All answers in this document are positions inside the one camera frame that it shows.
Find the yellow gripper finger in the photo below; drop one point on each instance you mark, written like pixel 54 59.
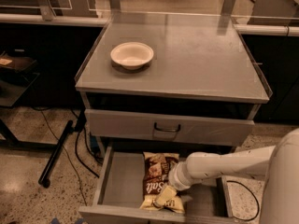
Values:
pixel 167 193

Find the brown sea salt chip bag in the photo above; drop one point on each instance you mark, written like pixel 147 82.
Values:
pixel 157 168

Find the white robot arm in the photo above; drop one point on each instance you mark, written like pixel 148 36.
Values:
pixel 277 165

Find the grey open middle drawer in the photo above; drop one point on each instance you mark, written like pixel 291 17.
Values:
pixel 119 192

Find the grey top drawer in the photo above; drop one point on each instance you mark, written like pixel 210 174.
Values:
pixel 195 130

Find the grey drawer cabinet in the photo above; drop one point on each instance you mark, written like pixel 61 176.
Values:
pixel 200 68

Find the black floor stand leg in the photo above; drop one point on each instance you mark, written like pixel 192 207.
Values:
pixel 44 179

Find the white paper bowl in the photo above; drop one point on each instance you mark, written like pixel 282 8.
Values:
pixel 132 55

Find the dark side table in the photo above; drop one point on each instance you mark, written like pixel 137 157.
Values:
pixel 16 76

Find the clear acrylic guard panel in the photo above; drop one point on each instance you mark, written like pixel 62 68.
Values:
pixel 260 8

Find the black drawer handle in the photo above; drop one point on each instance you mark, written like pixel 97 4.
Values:
pixel 167 130

